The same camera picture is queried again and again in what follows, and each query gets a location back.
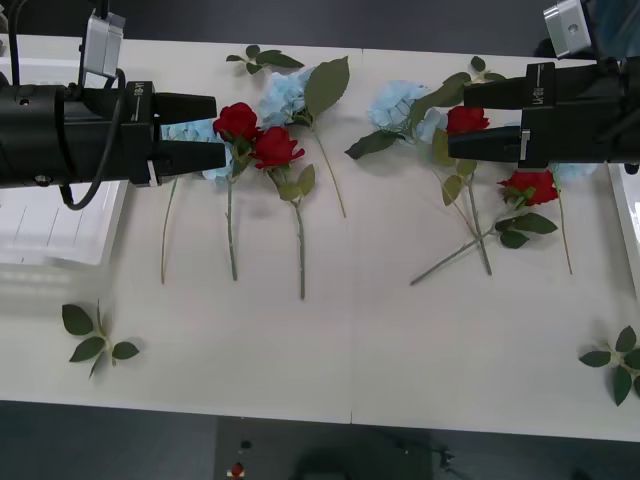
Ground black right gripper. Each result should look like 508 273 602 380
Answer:
447 61 626 169

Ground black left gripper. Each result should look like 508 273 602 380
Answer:
63 81 227 190

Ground pale blue artificial flower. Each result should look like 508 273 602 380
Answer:
259 55 351 220
344 74 482 241
548 162 600 276
159 118 237 285

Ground red artificial rose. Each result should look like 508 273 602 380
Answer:
432 105 494 276
213 102 262 282
409 169 560 286
248 126 317 301

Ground loose green leaf twig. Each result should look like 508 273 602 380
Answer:
442 55 509 90
61 298 141 380
579 325 640 407
225 44 305 76

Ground person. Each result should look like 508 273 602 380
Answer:
592 0 640 51

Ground shallow white box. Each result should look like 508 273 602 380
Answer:
0 55 134 274
607 162 640 311

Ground pale grey right wrist camera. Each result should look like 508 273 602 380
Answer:
543 0 592 60

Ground pale grey wrist camera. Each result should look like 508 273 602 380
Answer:
543 0 592 60
81 12 126 79

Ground pale grey left wrist camera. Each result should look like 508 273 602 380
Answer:
81 12 126 79

